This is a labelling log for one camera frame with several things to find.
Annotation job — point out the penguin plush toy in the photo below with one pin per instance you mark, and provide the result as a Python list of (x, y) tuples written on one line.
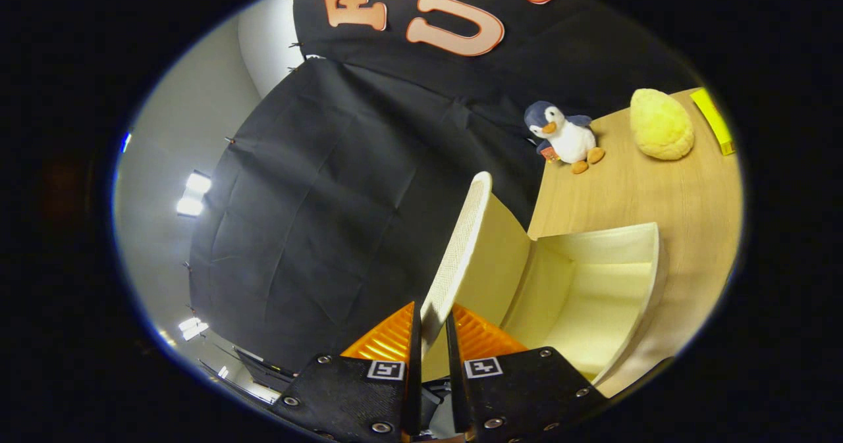
[(570, 140)]

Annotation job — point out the cream fabric storage box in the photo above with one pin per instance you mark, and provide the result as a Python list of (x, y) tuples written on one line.
[(593, 298)]

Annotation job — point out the yellow round plush cushion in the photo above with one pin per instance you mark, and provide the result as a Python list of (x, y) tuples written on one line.
[(660, 125)]

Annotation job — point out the ceiling light panel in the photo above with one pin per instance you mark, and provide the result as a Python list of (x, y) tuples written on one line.
[(193, 194), (193, 328)]

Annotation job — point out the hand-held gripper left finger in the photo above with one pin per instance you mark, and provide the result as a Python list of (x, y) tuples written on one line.
[(415, 364)]

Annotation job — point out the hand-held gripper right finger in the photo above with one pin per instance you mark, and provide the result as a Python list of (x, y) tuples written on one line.
[(454, 370)]

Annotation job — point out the yellow book red label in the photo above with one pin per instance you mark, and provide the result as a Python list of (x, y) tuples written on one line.
[(714, 120)]

